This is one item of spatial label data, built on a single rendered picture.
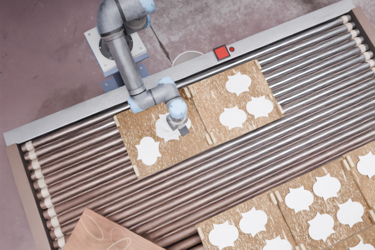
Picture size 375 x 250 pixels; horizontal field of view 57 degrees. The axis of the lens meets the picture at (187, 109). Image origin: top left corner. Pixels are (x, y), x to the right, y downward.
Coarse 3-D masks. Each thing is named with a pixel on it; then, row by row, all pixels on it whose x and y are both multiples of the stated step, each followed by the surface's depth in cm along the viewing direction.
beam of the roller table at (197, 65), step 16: (304, 16) 199; (320, 16) 200; (336, 16) 201; (272, 32) 196; (288, 32) 196; (240, 48) 192; (256, 48) 193; (192, 64) 188; (208, 64) 189; (144, 80) 184; (176, 80) 186; (112, 96) 181; (128, 96) 182; (64, 112) 178; (80, 112) 178; (96, 112) 179; (16, 128) 174; (32, 128) 175; (48, 128) 175
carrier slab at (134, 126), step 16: (128, 112) 177; (144, 112) 178; (160, 112) 178; (192, 112) 179; (128, 128) 175; (144, 128) 176; (192, 128) 177; (128, 144) 173; (160, 144) 174; (176, 144) 175; (192, 144) 175; (160, 160) 172; (176, 160) 172; (144, 176) 170
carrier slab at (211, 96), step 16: (208, 80) 184; (224, 80) 185; (256, 80) 186; (208, 96) 182; (224, 96) 182; (240, 96) 183; (256, 96) 183; (272, 96) 184; (208, 112) 180; (272, 112) 181; (208, 128) 177; (224, 128) 178; (240, 128) 178
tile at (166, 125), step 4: (164, 120) 174; (188, 120) 174; (164, 124) 173; (168, 124) 173; (188, 124) 174; (164, 128) 173; (168, 128) 173; (188, 128) 173; (172, 132) 172; (176, 132) 173
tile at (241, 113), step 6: (234, 108) 180; (222, 114) 179; (228, 114) 179; (234, 114) 179; (240, 114) 179; (222, 120) 178; (228, 120) 178; (234, 120) 178; (240, 120) 179; (228, 126) 177; (234, 126) 178; (240, 126) 178
